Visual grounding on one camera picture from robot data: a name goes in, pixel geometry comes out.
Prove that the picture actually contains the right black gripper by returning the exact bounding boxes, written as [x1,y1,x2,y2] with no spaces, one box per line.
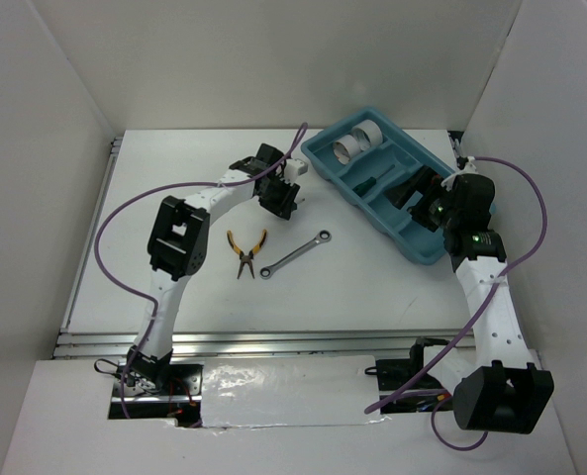
[383,164,461,233]

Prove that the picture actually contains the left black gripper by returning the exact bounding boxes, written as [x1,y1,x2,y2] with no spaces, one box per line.
[257,172,300,220]

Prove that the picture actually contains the silver ratchet wrench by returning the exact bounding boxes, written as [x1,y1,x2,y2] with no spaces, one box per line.
[259,230,332,280]

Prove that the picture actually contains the yellow black needle-nose pliers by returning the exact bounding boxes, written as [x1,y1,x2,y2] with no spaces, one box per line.
[226,228,269,281]

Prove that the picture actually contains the clear packing tape roll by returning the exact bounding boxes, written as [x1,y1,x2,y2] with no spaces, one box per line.
[351,119,383,151]

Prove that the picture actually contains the small white tape roll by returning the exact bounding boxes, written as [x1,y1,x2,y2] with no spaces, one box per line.
[333,135,361,164]

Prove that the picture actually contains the long green screwdriver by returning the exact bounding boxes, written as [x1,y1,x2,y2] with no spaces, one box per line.
[352,165,395,197]

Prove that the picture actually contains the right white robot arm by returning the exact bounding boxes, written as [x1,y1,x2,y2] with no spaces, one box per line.
[385,166,554,434]

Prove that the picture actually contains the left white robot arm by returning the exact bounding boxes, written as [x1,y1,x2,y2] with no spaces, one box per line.
[125,143,308,395]

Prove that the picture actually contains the teal plastic organizer tray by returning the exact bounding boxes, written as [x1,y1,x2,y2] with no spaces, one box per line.
[301,107,453,265]

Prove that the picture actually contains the white foil cover plate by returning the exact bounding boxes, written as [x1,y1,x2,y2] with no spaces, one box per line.
[200,355,383,428]

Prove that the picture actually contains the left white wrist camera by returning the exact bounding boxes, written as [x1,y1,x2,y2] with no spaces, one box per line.
[283,158,309,183]

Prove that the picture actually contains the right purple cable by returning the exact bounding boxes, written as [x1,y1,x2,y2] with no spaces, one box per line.
[364,155,549,452]

